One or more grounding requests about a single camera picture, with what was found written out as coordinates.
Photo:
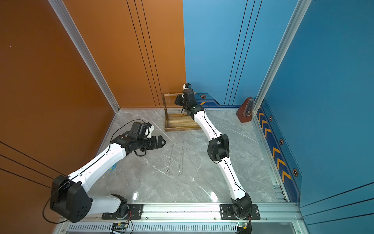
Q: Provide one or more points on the wooden jewelry display stand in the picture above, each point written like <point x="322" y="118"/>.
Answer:
<point x="176" y="121"/>

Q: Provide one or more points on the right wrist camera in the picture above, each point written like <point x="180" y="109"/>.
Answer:
<point x="187" y="87"/>

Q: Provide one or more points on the left aluminium corner post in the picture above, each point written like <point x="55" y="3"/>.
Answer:
<point x="70" y="27"/>

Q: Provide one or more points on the left green circuit board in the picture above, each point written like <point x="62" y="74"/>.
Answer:
<point x="119" y="226"/>

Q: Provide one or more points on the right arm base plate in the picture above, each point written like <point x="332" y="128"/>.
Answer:
<point x="227" y="213"/>

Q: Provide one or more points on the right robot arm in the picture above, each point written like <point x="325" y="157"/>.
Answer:
<point x="218" y="151"/>

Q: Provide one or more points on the aluminium corner post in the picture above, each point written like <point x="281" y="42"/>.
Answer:
<point x="287" y="38"/>
<point x="70" y="27"/>

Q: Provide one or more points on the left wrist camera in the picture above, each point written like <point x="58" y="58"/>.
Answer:
<point x="149" y="130"/>

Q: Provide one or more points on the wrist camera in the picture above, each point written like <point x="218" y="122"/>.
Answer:
<point x="187" y="87"/>
<point x="149" y="130"/>

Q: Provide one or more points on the green circuit board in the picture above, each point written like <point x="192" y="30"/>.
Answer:
<point x="119" y="226"/>
<point x="242" y="224"/>

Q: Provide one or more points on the red corner block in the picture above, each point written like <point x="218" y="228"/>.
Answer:
<point x="245" y="112"/>

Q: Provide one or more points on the right green circuit board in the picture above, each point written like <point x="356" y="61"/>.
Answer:
<point x="242" y="224"/>

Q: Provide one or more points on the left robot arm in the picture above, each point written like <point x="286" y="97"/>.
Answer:
<point x="69" y="194"/>

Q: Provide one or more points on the aluminium front rail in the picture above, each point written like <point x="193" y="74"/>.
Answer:
<point x="200" y="212"/>

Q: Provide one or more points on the small blue owl toy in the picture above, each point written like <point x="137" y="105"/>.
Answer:
<point x="112" y="168"/>

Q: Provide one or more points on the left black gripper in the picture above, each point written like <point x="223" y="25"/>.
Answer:
<point x="160" y="144"/>

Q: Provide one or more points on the right aluminium corner post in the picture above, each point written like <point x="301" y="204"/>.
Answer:
<point x="287" y="38"/>

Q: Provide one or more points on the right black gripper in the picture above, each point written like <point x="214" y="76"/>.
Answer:
<point x="178" y="97"/>

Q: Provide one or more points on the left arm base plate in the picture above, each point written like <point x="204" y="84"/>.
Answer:
<point x="130" y="211"/>

